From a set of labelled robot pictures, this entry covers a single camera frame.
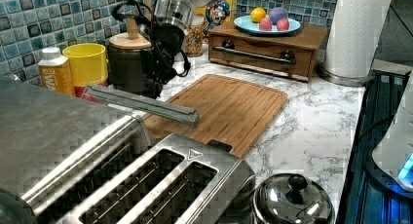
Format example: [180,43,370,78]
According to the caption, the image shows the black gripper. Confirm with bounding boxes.
[140,24,186,98]

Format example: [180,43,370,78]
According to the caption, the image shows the grey oven door handle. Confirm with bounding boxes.
[87,85,200,127]

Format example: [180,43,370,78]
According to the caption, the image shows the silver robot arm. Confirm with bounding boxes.
[141,0,214,98]

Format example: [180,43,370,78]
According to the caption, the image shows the stainless steel toaster oven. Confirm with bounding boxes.
[0,77,151,224]

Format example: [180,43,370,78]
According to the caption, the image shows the dark canister wooden lid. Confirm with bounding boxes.
[108,18,151,94]

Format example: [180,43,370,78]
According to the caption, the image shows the glass jar colourful sprinkles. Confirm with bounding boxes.
[185,16,204,56]

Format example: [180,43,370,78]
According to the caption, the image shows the yellow plastic cup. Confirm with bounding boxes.
[63,43,108,87]

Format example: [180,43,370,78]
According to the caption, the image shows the cartoon cereal box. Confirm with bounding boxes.
[195,0,237,43]

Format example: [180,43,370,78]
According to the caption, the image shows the bamboo cutting board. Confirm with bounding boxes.
[143,74,287,158]

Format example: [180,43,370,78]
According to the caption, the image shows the light blue plate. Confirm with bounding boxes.
[234,16,301,35]

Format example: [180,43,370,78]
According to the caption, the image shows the orange carton white cap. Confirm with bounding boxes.
[38,47,75,96]

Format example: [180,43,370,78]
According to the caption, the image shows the yellow toy lemon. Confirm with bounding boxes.
[250,7,266,23]

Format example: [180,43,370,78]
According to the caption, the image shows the pink toy fruit left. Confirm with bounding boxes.
[259,18,273,31]

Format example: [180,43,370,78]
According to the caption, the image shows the pink toy fruit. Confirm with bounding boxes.
[277,19,289,31]
[259,18,273,31]

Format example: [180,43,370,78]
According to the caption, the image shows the silver two-slot toaster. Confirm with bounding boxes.
[57,133,255,224]

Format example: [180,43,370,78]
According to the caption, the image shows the purple toy fruit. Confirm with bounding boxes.
[269,7,287,25]

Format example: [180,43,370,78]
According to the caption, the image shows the pink toy fruit right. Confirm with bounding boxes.
[277,19,289,31]

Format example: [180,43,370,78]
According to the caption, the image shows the wooden drawer box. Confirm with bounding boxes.
[208,21,329,82]

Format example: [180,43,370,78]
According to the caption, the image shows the steel pot with lid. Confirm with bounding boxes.
[252,173,335,224]

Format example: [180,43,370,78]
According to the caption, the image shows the white paper towel roll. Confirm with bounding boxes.
[319,0,392,87]

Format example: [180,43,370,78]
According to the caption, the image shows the white kettle blue light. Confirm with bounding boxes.
[367,72,413,199]

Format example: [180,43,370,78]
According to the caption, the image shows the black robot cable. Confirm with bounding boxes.
[111,0,192,78]

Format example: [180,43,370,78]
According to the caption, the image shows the red cup behind handle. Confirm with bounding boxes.
[74,86,106,105]

